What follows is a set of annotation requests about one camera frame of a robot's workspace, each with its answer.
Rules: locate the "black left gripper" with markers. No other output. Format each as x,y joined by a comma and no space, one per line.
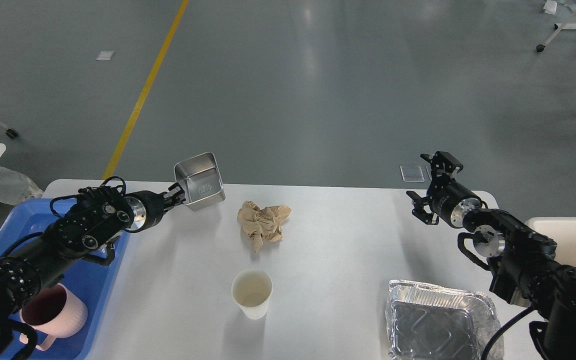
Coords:
149,207

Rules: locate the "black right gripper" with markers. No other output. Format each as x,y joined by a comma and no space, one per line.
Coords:
448,199

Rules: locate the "square stainless steel container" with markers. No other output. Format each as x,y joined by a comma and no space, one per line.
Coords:
200,178

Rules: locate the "aluminium foil tray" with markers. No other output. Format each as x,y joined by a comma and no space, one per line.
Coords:
431,322

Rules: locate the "pink mug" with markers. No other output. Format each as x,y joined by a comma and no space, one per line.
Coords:
56,312

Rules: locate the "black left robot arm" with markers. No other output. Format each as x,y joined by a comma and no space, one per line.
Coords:
85,232

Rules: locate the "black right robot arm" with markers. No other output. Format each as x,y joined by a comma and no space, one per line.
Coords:
521,261

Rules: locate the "crumpled brown paper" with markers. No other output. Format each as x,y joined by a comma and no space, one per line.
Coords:
262,225

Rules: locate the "blue plastic tray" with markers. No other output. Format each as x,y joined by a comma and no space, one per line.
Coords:
91,283

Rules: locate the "white paper cup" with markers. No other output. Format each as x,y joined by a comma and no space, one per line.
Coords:
251,291

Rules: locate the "person in black sweater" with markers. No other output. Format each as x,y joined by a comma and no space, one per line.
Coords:
16,187

